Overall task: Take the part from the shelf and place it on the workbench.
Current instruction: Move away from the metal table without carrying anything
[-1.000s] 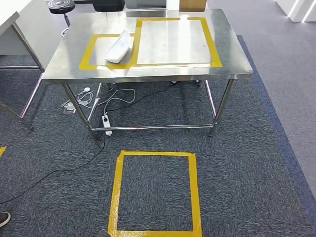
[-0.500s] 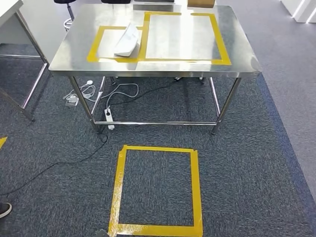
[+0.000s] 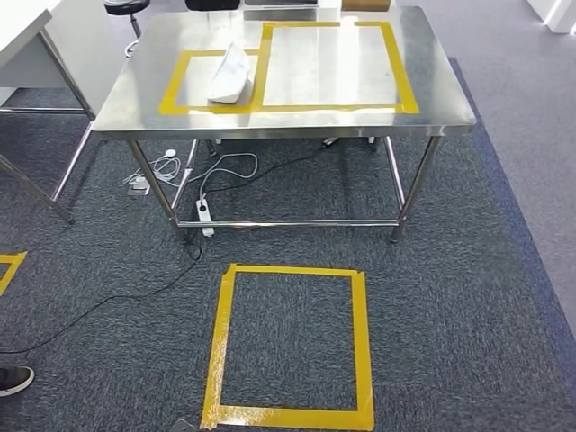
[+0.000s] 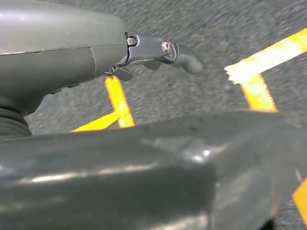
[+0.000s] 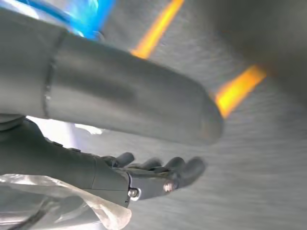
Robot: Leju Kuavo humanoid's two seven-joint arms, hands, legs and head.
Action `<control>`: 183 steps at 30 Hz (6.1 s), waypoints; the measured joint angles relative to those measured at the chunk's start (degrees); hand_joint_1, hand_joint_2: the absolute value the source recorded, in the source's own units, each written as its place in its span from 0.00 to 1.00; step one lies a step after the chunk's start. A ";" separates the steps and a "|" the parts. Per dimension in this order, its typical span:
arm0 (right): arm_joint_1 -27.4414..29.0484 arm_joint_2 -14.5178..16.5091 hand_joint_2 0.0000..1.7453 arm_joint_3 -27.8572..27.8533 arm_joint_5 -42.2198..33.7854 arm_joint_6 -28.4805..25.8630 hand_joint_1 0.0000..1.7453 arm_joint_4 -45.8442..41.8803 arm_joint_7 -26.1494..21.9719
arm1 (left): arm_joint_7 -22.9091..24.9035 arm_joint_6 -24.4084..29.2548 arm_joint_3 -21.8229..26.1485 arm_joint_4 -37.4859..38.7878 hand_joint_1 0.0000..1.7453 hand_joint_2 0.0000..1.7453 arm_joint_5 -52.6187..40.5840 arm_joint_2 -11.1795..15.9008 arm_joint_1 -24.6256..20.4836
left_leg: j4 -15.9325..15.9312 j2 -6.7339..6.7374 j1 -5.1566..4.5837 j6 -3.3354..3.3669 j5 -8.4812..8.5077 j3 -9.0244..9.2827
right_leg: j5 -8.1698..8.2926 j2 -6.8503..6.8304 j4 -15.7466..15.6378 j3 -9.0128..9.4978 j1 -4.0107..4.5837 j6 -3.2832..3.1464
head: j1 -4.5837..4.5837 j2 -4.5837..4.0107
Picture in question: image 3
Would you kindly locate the white curved body part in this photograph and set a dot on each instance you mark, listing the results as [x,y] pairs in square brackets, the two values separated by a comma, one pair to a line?
[232,74]

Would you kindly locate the person's foot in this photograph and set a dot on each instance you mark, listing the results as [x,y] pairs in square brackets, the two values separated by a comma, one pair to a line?
[16,378]

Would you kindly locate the white lit plinth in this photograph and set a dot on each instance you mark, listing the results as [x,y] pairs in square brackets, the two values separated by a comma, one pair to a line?
[553,12]

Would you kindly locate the grey laptop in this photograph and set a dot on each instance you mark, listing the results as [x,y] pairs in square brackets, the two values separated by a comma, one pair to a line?
[278,2]

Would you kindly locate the grey floor socket plate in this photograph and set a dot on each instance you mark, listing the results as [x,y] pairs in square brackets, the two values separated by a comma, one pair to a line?
[138,188]

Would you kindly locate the brown cardboard box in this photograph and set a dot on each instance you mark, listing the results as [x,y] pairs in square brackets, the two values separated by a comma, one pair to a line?
[365,5]

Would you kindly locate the white desk with steel legs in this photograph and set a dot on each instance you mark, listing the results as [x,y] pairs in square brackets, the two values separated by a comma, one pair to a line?
[81,47]

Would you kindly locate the black round stool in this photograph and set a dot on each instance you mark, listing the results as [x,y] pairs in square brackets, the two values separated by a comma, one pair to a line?
[126,6]

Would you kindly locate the stainless steel workbench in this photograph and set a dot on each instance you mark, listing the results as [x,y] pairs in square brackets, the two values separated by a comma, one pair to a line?
[315,65]

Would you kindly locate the black carry bag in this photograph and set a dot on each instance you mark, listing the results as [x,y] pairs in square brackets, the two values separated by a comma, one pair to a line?
[211,5]

